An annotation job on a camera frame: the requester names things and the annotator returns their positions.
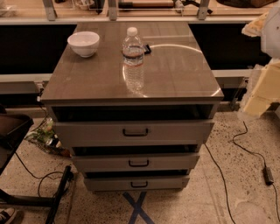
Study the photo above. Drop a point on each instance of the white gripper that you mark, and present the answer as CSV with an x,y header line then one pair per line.
x,y
271,36

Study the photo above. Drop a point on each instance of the clear plastic water bottle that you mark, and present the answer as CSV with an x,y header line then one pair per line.
x,y
133,60

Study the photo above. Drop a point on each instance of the white ceramic bowl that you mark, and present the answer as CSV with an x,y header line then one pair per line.
x,y
84,43

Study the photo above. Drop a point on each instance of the black remote control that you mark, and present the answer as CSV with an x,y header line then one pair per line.
x,y
147,49

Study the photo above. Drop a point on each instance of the top grey drawer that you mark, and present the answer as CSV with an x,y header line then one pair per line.
x,y
90,134

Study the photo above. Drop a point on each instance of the grey drawer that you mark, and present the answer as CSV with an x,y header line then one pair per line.
x,y
90,134
136,183
139,162

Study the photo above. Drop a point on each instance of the grey drawer cabinet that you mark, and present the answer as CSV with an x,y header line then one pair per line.
x,y
178,86

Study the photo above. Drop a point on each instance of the middle grey drawer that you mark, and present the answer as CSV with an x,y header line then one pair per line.
x,y
139,162

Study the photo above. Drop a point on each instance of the bottom grey drawer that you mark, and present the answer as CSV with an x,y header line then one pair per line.
x,y
136,183

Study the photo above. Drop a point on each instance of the green plant clutter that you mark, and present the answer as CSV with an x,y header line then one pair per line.
x,y
45,138

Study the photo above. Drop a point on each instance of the black and white sneaker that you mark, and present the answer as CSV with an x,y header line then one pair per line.
x,y
8,215

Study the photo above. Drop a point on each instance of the black power adapter with cable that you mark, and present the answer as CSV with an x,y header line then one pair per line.
x,y
266,171

